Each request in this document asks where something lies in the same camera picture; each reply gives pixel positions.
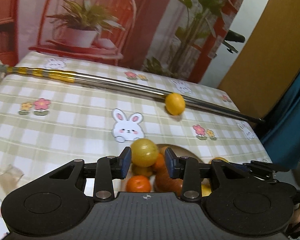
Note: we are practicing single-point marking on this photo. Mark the tangerine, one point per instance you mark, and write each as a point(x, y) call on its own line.
point(159, 164)
point(138, 184)

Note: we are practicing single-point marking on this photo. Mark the beige plate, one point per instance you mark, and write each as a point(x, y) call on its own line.
point(179, 151)

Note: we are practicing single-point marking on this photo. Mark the clear plastic piece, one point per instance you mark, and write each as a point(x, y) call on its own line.
point(11, 176)

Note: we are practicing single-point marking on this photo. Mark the teal curtain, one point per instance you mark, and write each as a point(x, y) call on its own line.
point(281, 136)

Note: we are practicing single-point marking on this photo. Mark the printed room backdrop poster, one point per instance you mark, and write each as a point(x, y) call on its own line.
point(174, 38)

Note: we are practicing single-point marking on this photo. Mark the long metal back scratcher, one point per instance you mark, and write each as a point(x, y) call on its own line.
point(122, 86)

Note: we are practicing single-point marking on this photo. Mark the wooden door panel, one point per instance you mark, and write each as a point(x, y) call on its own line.
point(269, 61)

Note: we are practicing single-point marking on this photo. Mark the green plum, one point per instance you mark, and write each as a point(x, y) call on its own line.
point(219, 158)
point(144, 152)

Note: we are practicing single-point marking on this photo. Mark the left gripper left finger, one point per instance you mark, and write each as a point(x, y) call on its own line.
point(107, 169)

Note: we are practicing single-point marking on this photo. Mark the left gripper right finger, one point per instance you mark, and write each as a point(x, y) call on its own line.
point(186, 169)

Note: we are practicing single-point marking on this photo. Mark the checkered bunny tablecloth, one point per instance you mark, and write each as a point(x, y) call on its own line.
point(45, 124)

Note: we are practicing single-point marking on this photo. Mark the yellow lemon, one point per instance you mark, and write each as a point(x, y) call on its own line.
point(175, 104)

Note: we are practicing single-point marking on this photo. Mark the dark red apple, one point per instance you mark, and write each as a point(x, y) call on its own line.
point(163, 183)

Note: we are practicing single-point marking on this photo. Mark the brown longan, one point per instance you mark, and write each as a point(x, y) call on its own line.
point(162, 150)
point(142, 171)

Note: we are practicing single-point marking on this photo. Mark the large yellow orange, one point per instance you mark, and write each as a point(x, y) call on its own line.
point(206, 190)

